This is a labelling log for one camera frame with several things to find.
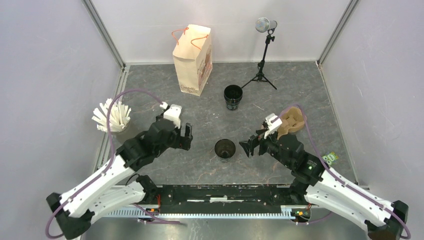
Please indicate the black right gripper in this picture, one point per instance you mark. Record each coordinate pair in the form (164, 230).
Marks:
(248, 145)

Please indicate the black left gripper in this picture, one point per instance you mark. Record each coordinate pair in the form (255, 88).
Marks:
(183, 141)

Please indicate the single black coffee cup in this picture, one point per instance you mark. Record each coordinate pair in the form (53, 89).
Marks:
(224, 149)

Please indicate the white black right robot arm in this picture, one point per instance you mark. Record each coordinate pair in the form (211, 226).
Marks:
(318, 184)

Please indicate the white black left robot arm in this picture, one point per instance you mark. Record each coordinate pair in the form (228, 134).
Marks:
(77, 209)

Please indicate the paper takeout bag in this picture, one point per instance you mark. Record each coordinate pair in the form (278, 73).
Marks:
(192, 57)

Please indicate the stack of black cups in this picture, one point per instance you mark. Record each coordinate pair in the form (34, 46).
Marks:
(233, 94)

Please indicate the white straws in cup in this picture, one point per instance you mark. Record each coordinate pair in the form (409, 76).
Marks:
(117, 116)

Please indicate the green toy figure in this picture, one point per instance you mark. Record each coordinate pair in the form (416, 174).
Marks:
(330, 158)

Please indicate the microphone on black tripod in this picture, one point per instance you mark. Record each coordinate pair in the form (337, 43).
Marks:
(264, 25)

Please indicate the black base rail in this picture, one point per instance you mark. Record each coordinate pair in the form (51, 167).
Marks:
(209, 201)

